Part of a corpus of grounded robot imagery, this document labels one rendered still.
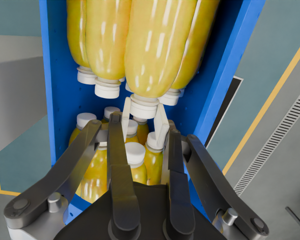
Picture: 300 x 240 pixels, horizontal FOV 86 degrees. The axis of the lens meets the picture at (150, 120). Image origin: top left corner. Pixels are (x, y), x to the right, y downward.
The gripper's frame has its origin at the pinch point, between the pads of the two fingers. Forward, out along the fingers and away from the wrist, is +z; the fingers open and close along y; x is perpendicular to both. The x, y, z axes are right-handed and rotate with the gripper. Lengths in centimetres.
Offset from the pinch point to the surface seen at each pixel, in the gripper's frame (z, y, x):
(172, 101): 7.3, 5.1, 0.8
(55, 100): 7.6, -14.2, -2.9
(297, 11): 119, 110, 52
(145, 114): 1.1, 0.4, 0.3
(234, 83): 105, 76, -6
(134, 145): 4.6, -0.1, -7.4
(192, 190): 44, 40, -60
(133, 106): 1.7, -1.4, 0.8
